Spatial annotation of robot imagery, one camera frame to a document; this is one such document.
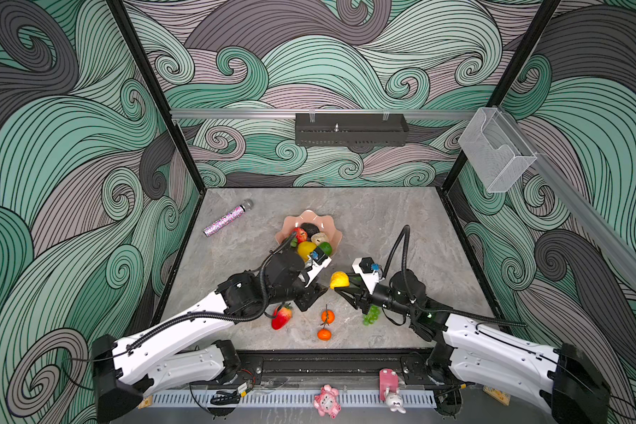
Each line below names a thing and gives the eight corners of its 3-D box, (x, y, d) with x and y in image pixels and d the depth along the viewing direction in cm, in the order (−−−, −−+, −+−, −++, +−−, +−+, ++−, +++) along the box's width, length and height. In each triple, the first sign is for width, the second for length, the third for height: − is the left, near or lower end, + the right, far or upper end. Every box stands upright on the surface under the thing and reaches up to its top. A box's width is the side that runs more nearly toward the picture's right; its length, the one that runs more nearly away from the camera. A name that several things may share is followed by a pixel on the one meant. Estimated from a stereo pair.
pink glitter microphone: (204, 235, 106) (201, 229, 103) (249, 203, 118) (248, 197, 115) (209, 240, 104) (206, 235, 101) (255, 207, 116) (254, 202, 113)
